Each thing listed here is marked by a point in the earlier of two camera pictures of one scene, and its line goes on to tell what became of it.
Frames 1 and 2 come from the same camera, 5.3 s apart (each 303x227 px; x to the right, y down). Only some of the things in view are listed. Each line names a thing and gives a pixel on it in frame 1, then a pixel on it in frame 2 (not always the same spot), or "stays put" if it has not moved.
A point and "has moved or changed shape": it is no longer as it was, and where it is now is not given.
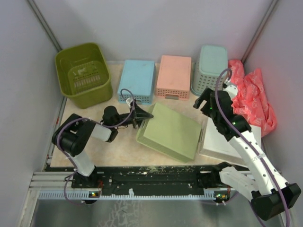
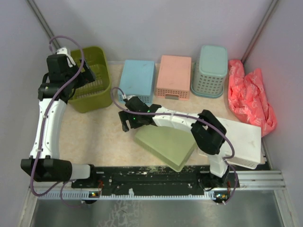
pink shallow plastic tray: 174,77 stays put
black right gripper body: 207,111 -> 134,120
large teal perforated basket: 213,62 stays put
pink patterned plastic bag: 251,99 stays put
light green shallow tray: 171,133 has moved or changed shape
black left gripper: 139,115 -> 85,77
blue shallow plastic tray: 137,82 stays put
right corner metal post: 259,29 stays put
